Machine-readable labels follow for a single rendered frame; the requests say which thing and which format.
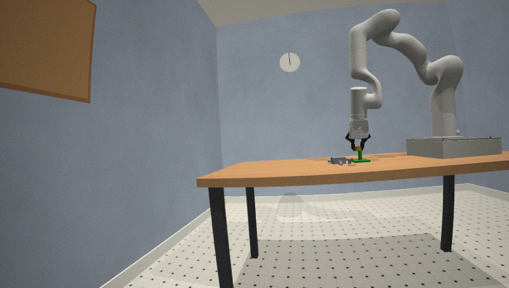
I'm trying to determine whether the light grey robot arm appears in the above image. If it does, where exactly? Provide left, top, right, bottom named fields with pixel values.
left=349, top=9, right=465, bottom=139

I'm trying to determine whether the green flat plate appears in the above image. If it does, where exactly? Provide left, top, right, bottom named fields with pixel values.
left=351, top=150, right=370, bottom=163

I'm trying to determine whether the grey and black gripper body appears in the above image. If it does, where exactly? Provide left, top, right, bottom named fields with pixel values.
left=348, top=118, right=369, bottom=139

